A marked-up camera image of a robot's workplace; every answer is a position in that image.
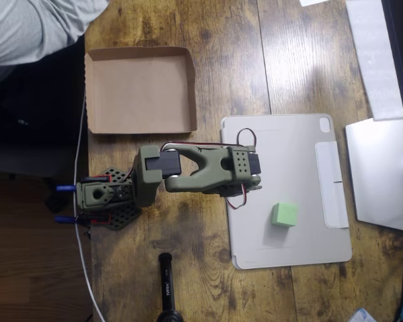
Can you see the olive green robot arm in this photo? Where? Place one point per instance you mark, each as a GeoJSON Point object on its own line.
{"type": "Point", "coordinates": [205, 167]}

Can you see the black office chair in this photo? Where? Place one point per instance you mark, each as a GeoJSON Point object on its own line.
{"type": "Point", "coordinates": [37, 117]}

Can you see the green cube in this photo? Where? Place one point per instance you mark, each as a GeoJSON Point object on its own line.
{"type": "Point", "coordinates": [284, 214]}

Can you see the person in grey shirt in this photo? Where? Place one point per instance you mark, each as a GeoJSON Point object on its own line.
{"type": "Point", "coordinates": [20, 30]}

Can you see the white blue packet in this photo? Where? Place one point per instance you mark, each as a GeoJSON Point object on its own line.
{"type": "Point", "coordinates": [362, 316]}

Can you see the white paper sheet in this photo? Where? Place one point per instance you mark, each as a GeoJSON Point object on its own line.
{"type": "Point", "coordinates": [315, 2]}
{"type": "Point", "coordinates": [369, 50]}

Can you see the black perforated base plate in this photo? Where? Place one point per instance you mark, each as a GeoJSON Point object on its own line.
{"type": "Point", "coordinates": [121, 218]}

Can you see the black camera stand pole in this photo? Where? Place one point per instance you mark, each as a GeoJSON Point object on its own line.
{"type": "Point", "coordinates": [168, 285]}

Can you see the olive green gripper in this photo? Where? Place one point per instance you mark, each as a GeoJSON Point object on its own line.
{"type": "Point", "coordinates": [229, 195]}

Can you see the silver monitor stand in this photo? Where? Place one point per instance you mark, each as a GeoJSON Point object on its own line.
{"type": "Point", "coordinates": [379, 167]}

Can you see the brown cardboard tray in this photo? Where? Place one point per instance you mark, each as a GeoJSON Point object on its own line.
{"type": "Point", "coordinates": [137, 90]}

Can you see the tablet in beige case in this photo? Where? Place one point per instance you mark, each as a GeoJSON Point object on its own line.
{"type": "Point", "coordinates": [289, 161]}

